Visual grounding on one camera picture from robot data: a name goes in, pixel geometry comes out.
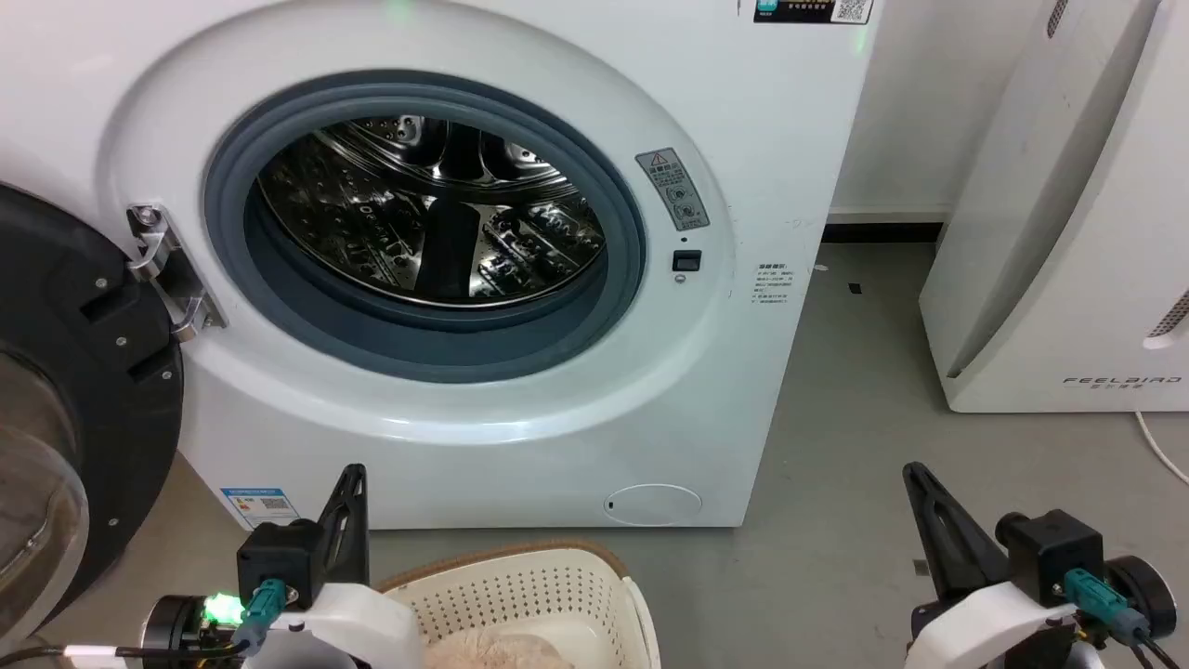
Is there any stainless steel washing machine drum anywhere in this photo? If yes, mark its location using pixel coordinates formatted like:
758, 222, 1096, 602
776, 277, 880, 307
255, 115, 608, 310

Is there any blue energy label sticker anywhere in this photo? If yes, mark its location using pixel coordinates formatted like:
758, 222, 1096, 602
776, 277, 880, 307
219, 484, 301, 531

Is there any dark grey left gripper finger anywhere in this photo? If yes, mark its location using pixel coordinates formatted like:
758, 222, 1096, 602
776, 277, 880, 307
317, 462, 371, 588

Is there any oval white filter cover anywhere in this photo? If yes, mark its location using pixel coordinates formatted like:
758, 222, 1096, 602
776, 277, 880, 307
603, 482, 704, 528

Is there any grey rubber door gasket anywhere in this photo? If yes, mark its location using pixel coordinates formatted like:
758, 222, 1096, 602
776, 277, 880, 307
202, 81, 649, 385

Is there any white air purifier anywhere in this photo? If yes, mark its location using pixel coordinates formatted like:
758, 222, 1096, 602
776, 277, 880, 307
919, 0, 1189, 414

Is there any white power cable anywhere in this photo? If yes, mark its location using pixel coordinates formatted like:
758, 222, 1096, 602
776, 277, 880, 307
1132, 410, 1189, 487

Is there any metal washing machine door hinge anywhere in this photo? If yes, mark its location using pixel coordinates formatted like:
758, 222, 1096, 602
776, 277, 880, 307
126, 203, 228, 344

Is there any small printed text label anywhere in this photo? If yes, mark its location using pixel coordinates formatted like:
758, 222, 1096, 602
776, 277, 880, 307
753, 262, 794, 307

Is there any black round washer door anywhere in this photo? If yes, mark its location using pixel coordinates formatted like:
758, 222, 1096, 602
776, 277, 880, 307
0, 181, 186, 653

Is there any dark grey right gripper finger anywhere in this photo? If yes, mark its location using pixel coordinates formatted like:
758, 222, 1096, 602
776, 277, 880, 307
902, 461, 1011, 602

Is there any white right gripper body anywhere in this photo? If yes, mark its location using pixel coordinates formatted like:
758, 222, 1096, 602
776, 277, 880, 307
908, 578, 1108, 669

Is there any beige cloth in basket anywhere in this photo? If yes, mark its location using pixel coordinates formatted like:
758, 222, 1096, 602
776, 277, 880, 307
422, 620, 578, 669

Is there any white perforated laundry basket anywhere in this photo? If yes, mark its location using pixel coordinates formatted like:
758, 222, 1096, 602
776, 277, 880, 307
378, 540, 663, 669

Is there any teal-plug gripper cable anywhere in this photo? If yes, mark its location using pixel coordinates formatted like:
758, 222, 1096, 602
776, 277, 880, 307
1063, 568, 1185, 669
0, 577, 290, 668

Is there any teal-plug left gripper cable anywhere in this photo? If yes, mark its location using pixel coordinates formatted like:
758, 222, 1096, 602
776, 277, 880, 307
0, 577, 290, 668

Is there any white front-load washing machine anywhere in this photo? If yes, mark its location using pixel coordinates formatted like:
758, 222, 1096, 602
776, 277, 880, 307
0, 0, 880, 531

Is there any teal-plug right gripper cable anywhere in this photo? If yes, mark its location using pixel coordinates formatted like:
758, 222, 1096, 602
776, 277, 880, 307
1063, 568, 1185, 669

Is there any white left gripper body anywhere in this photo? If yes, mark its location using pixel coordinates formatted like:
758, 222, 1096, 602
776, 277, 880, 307
243, 581, 426, 669

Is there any grey warning sticker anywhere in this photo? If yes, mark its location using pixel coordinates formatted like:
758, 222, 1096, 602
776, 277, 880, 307
635, 147, 712, 233

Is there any black QR code sticker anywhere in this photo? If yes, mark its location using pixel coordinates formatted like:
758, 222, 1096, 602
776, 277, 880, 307
753, 0, 876, 25

